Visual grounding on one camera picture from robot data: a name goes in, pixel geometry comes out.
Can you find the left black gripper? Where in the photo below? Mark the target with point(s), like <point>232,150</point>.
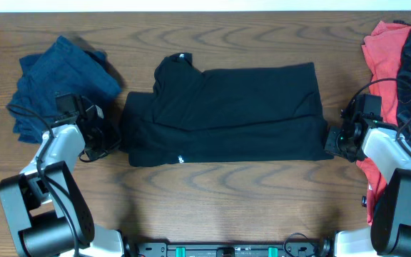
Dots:
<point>115,140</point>

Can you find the red t-shirt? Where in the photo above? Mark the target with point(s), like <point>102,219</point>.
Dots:
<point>382,51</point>

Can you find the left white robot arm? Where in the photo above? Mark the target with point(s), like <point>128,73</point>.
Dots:
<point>44,208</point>

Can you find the black t-shirt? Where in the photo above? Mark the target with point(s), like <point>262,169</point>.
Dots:
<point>224,115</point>

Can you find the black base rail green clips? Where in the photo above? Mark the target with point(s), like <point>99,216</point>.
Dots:
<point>294,246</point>

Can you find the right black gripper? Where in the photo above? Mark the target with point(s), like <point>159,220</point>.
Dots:
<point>332,133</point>

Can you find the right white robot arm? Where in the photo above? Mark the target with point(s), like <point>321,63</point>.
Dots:
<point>390,232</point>

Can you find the folded navy blue garment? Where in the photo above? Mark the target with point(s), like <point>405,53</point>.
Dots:
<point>65,67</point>

